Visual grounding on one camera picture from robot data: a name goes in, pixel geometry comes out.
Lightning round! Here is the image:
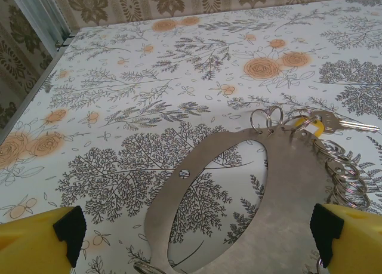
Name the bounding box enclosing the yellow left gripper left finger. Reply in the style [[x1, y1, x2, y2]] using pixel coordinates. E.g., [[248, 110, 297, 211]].
[[0, 205, 88, 274]]

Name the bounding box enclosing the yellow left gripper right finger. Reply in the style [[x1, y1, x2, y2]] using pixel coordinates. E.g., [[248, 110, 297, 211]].
[[309, 202, 382, 274]]

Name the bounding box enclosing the yellow key tag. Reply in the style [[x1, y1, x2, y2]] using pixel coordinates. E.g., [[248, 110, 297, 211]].
[[294, 116, 324, 138]]

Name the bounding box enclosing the transparent plastic bag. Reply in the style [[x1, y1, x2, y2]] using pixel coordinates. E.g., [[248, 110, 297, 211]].
[[144, 125, 332, 274]]

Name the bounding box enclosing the aluminium frame post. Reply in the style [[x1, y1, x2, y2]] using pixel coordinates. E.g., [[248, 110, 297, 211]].
[[8, 0, 76, 48]]

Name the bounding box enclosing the silver key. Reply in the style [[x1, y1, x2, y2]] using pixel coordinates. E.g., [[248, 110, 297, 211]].
[[310, 109, 378, 137]]

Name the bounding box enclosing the aluminium table edge rail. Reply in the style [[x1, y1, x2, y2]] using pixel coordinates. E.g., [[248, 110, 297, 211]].
[[0, 32, 77, 145]]

